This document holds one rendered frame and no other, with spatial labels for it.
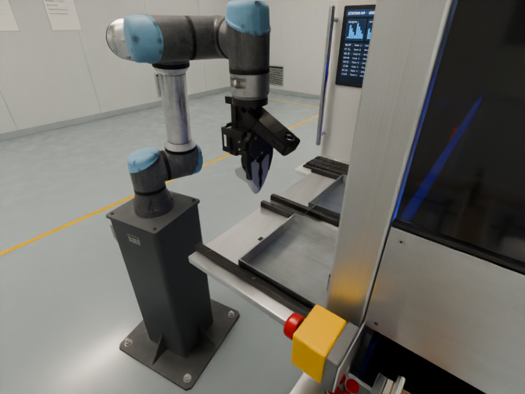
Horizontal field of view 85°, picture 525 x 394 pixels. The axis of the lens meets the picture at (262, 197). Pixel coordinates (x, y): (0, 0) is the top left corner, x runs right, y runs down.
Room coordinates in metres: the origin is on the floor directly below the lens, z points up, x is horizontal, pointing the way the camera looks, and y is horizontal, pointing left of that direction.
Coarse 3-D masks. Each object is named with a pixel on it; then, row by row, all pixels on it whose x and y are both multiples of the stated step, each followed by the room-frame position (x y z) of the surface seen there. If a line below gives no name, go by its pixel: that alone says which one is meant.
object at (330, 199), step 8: (344, 176) 1.00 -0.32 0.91; (336, 184) 0.96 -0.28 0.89; (344, 184) 0.98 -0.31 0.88; (320, 192) 0.86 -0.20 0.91; (328, 192) 0.91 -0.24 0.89; (336, 192) 0.92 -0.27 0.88; (344, 192) 0.92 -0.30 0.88; (312, 200) 0.82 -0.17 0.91; (320, 200) 0.86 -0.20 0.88; (328, 200) 0.86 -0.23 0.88; (336, 200) 0.86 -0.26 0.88; (312, 208) 0.79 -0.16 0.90; (320, 208) 0.77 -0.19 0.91; (328, 208) 0.81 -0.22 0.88; (336, 208) 0.81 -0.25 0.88; (336, 216) 0.74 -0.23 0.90
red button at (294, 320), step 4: (292, 316) 0.30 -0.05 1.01; (296, 316) 0.30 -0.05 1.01; (300, 316) 0.30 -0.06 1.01; (288, 320) 0.29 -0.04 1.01; (292, 320) 0.29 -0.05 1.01; (296, 320) 0.29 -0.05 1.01; (300, 320) 0.29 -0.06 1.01; (284, 324) 0.29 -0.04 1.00; (288, 324) 0.28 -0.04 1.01; (292, 324) 0.28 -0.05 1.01; (296, 324) 0.28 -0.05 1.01; (300, 324) 0.29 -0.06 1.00; (284, 328) 0.28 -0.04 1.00; (288, 328) 0.28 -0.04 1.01; (292, 328) 0.28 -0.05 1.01; (296, 328) 0.28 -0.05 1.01; (284, 332) 0.28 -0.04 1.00; (288, 332) 0.28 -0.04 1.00; (292, 332) 0.28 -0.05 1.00; (288, 336) 0.28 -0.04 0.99; (292, 336) 0.27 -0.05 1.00; (292, 340) 0.28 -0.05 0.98
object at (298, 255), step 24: (264, 240) 0.61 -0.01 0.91; (288, 240) 0.65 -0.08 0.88; (312, 240) 0.65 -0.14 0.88; (336, 240) 0.65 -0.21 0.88; (240, 264) 0.53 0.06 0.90; (264, 264) 0.55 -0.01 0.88; (288, 264) 0.55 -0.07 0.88; (312, 264) 0.55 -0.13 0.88; (288, 288) 0.44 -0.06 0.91; (312, 288) 0.47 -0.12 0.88
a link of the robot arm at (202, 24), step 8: (192, 16) 0.62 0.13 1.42; (200, 16) 0.63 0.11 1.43; (208, 16) 0.64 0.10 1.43; (216, 16) 0.65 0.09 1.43; (224, 16) 0.63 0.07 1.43; (200, 24) 0.61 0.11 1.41; (208, 24) 0.62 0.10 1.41; (216, 24) 0.62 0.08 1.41; (200, 32) 0.60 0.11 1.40; (208, 32) 0.61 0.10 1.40; (216, 32) 0.61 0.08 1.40; (200, 40) 0.60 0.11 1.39; (208, 40) 0.61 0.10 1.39; (216, 40) 0.61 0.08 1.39; (200, 48) 0.60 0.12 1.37; (208, 48) 0.61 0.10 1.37; (216, 48) 0.62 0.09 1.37; (200, 56) 0.61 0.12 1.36; (208, 56) 0.62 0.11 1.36; (216, 56) 0.64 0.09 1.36; (224, 56) 0.62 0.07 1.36
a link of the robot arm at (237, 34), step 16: (240, 0) 0.56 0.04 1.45; (240, 16) 0.55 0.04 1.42; (256, 16) 0.55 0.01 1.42; (224, 32) 0.58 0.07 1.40; (240, 32) 0.55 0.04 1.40; (256, 32) 0.55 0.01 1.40; (224, 48) 0.59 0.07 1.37; (240, 48) 0.55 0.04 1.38; (256, 48) 0.55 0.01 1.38; (240, 64) 0.55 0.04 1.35; (256, 64) 0.55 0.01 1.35
